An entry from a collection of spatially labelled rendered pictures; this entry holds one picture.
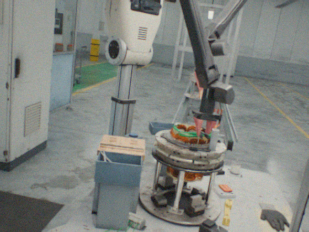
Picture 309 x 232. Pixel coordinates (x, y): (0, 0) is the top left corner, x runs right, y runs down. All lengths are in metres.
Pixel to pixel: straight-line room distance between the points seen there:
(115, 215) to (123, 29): 0.86
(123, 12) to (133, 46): 0.17
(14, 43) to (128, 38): 1.80
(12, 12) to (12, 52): 0.35
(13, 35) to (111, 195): 2.29
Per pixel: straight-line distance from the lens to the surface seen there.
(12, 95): 3.34
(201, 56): 1.21
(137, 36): 1.65
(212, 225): 1.36
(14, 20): 3.25
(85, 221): 1.36
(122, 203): 1.26
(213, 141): 1.36
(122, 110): 1.72
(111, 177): 1.20
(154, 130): 1.68
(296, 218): 1.39
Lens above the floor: 1.53
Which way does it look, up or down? 14 degrees down
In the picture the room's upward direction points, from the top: 8 degrees clockwise
